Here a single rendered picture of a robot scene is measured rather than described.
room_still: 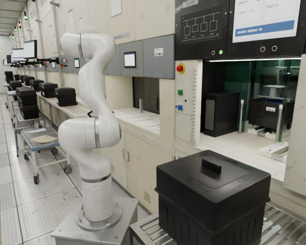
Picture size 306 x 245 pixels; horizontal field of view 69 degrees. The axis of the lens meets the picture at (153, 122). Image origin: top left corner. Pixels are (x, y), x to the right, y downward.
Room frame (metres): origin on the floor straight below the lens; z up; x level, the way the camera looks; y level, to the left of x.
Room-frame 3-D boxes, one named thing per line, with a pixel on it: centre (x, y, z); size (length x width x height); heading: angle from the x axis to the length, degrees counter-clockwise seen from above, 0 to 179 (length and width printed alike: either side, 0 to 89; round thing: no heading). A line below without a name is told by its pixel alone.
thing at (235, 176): (0.71, -0.20, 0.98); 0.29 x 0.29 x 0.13; 34
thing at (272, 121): (1.55, -0.85, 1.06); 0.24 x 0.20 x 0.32; 35
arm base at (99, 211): (0.82, 0.23, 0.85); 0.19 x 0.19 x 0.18
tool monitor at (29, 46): (3.72, 1.76, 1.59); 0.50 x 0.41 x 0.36; 125
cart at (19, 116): (4.32, 2.46, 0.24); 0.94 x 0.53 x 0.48; 34
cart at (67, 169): (2.92, 1.52, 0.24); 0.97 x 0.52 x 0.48; 37
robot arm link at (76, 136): (0.81, 0.27, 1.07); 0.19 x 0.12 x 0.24; 100
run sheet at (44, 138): (2.76, 1.44, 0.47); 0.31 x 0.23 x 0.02; 56
